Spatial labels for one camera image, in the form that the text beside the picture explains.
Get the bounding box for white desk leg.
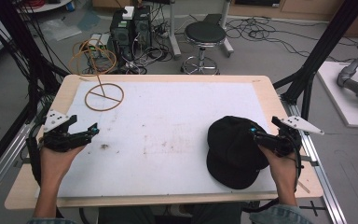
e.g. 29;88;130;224
167;0;183;61
219;0;235;58

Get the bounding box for wooden table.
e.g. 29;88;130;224
4;74;324;211

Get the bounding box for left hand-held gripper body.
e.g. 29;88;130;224
41;108;91;154

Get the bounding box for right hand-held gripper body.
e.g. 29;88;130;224
260;115;326;159

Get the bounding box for black computer tower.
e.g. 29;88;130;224
132;5;153;49
109;9;135;63

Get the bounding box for brown wire ring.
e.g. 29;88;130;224
68;39;126;113

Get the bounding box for grey power supply box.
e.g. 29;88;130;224
88;32;111;60

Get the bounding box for black frame post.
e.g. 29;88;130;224
0;0;71;104
272;0;358;121

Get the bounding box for aluminium rail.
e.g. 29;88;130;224
0;121;34;208
280;95;349;224

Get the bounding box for black round stool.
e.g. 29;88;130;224
181;21;227;76

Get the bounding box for white round table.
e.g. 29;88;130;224
16;0;73;14

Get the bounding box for white table mat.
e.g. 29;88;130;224
57;80;278;199

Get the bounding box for black wrist strap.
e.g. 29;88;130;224
25;122;45;187

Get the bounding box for clear plastic sheet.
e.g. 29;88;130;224
39;18;83;42

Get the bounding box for black floor cables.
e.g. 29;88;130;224
225;16;358;64

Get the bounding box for black cap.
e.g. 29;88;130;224
206;115;272;190

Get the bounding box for white floor platform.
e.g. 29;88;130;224
316;60;358;130

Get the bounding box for person's dark pants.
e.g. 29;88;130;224
97;202;242;224

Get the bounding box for thin wooden strip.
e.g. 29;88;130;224
297;181;311;194

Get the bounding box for person's right hand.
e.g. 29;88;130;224
256;145;299;190

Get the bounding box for person's left hand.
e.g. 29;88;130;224
39;145;87;187

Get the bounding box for white box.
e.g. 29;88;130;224
121;6;135;21

